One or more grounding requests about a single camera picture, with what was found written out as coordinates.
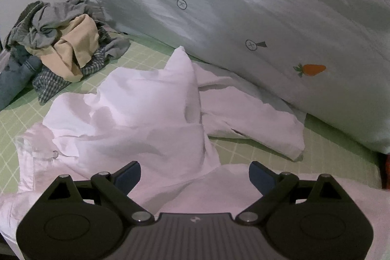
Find blue jeans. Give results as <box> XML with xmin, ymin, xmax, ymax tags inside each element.
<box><xmin>0</xmin><ymin>44</ymin><xmax>44</xmax><ymax>111</ymax></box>

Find grey garment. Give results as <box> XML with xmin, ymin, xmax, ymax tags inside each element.
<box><xmin>4</xmin><ymin>0</ymin><xmax>131</xmax><ymax>60</ymax></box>

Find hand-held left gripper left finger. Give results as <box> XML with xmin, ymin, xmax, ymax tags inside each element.
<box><xmin>41</xmin><ymin>160</ymin><xmax>156</xmax><ymax>223</ymax></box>

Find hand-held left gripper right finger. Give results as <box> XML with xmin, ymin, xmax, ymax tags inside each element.
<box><xmin>234</xmin><ymin>161</ymin><xmax>350</xmax><ymax>223</ymax></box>

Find beige garment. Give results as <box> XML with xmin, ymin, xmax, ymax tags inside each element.
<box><xmin>24</xmin><ymin>15</ymin><xmax>101</xmax><ymax>83</ymax></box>

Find dark plaid shirt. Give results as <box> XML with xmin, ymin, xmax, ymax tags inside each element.
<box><xmin>32</xmin><ymin>28</ymin><xmax>120</xmax><ymax>105</ymax></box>

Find white shirt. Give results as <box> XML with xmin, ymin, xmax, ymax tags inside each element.
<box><xmin>0</xmin><ymin>46</ymin><xmax>383</xmax><ymax>260</ymax></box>

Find light blue carrot print blanket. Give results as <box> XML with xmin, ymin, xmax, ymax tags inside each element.
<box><xmin>73</xmin><ymin>0</ymin><xmax>390</xmax><ymax>154</ymax></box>

